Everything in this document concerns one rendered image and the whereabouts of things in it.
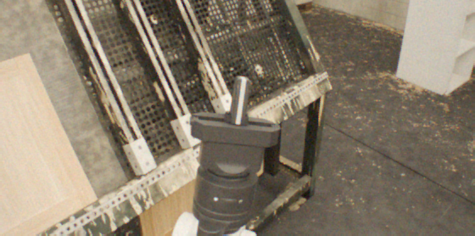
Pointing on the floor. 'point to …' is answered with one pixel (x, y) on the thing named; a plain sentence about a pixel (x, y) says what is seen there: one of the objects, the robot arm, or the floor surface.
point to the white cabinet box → (439, 30)
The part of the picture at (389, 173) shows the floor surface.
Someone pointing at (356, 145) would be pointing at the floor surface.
